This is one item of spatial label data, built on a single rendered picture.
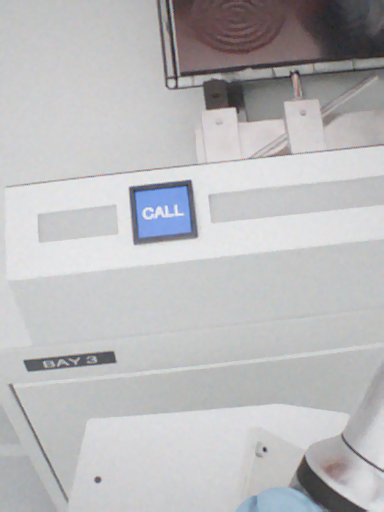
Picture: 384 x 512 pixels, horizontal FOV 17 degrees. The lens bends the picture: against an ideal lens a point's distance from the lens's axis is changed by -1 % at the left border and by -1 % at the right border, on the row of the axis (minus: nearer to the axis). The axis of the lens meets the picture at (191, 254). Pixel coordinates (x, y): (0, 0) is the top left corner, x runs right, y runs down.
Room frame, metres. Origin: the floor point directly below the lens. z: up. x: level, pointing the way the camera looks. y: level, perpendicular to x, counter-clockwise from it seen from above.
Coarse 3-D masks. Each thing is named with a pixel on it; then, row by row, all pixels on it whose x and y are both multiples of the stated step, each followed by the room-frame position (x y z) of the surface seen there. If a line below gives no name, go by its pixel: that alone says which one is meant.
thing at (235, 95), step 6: (234, 84) 0.77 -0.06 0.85; (240, 84) 0.77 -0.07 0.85; (228, 90) 0.77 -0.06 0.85; (234, 90) 0.77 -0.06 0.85; (240, 90) 0.77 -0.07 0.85; (228, 96) 0.76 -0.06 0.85; (234, 96) 0.76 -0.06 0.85; (240, 96) 0.76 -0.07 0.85; (228, 102) 0.75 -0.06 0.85; (234, 102) 0.75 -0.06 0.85; (240, 102) 0.75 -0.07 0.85; (240, 108) 0.74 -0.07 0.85; (240, 114) 0.74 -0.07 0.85; (240, 120) 0.73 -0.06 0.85; (246, 120) 0.73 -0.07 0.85
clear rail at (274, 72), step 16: (288, 64) 0.75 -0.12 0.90; (304, 64) 0.75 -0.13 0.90; (320, 64) 0.75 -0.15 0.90; (336, 64) 0.75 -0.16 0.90; (352, 64) 0.75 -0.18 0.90; (368, 64) 0.75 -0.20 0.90; (176, 80) 0.75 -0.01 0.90; (192, 80) 0.75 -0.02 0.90; (240, 80) 0.74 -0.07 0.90; (256, 80) 0.74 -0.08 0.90
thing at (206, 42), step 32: (192, 0) 0.85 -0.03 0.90; (224, 0) 0.85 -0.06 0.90; (256, 0) 0.84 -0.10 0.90; (288, 0) 0.84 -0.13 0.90; (320, 0) 0.83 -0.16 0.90; (352, 0) 0.83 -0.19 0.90; (192, 32) 0.81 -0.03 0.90; (224, 32) 0.81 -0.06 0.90; (256, 32) 0.80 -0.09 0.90; (288, 32) 0.80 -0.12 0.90; (320, 32) 0.79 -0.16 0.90; (352, 32) 0.79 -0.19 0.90; (192, 64) 0.77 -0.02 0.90; (224, 64) 0.76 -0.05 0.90; (256, 64) 0.76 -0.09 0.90
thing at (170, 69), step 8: (160, 0) 0.85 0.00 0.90; (168, 0) 0.85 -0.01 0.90; (160, 8) 0.84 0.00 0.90; (168, 8) 0.84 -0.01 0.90; (160, 16) 0.83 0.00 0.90; (168, 16) 0.83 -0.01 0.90; (160, 24) 0.82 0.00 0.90; (168, 24) 0.82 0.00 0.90; (160, 32) 0.81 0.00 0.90; (168, 32) 0.81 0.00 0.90; (160, 40) 0.80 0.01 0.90; (168, 40) 0.80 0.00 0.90; (168, 48) 0.79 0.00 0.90; (168, 56) 0.78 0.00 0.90; (168, 64) 0.77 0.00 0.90; (168, 72) 0.76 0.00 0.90; (176, 72) 0.76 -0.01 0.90; (168, 88) 0.75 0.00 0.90
